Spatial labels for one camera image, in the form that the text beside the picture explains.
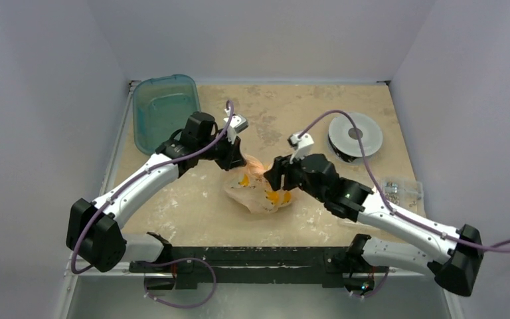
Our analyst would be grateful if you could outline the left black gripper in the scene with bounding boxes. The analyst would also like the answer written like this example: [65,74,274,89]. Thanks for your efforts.
[197,130,246,171]

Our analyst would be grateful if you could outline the orange plastic bag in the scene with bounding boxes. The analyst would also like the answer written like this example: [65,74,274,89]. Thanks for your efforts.
[222,155,295,214]

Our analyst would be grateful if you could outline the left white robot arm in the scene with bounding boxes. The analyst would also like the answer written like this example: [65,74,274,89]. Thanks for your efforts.
[66,111,248,274]

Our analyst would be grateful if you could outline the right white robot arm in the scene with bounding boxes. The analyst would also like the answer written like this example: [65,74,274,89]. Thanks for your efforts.
[264,154,483,296]

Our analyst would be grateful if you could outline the white filament spool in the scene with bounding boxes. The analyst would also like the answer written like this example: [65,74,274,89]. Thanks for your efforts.
[327,112,383,163]

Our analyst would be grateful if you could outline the teal plastic container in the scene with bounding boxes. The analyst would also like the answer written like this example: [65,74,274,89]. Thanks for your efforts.
[132,74,201,156]

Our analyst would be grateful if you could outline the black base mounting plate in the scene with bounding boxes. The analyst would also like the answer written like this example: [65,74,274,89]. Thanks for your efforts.
[129,247,387,290]

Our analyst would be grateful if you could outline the clear screw box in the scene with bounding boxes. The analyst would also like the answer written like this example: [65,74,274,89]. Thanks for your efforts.
[381,177,424,213]

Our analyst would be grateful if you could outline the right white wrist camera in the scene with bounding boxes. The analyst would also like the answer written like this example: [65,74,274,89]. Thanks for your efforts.
[288,132,314,163]

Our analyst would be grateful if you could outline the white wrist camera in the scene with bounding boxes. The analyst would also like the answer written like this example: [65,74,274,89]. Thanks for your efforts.
[288,132,314,163]
[224,114,249,144]

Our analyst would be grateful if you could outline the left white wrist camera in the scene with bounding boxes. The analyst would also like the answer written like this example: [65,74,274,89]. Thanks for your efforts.
[224,114,249,144]

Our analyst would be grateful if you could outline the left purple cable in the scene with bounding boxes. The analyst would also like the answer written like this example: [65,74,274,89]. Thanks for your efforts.
[70,100,234,309]

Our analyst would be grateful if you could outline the purple cable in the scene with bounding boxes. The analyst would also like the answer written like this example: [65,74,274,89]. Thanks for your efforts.
[296,110,510,300]
[70,100,234,309]

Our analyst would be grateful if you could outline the aluminium frame rail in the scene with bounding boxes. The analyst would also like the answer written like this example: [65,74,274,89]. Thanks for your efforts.
[67,257,436,277]

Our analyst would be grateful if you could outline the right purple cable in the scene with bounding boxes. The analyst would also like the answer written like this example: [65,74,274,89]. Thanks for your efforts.
[296,110,510,300]

